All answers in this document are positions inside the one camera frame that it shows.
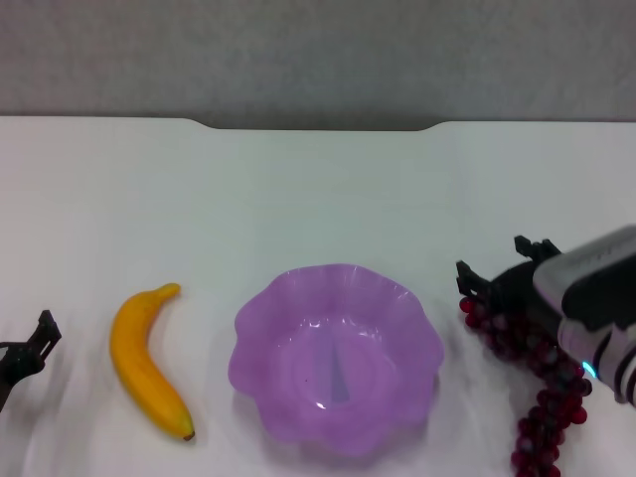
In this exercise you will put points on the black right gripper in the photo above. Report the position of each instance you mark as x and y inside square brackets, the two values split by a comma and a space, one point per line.
[517, 290]

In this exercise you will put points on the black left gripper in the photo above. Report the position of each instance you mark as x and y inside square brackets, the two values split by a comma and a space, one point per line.
[12, 365]

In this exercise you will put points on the dark red grape bunch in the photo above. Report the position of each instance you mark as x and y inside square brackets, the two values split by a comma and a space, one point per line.
[507, 333]

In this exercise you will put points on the yellow banana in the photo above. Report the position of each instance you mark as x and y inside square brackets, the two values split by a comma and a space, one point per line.
[144, 367]

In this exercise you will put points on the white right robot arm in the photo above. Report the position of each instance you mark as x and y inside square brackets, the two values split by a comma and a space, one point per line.
[616, 363]

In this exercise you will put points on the purple scalloped plastic plate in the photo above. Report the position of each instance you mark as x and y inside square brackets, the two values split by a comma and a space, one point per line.
[298, 348]

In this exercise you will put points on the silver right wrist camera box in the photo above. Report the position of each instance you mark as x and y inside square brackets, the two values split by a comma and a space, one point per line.
[586, 278]

